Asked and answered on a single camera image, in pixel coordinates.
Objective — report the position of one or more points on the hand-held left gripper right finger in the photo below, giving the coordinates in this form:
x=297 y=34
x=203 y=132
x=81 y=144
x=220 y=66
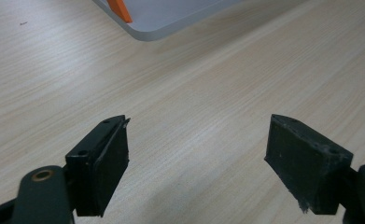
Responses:
x=311 y=168

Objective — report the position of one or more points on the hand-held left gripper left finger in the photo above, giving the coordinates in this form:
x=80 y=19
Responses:
x=104 y=168

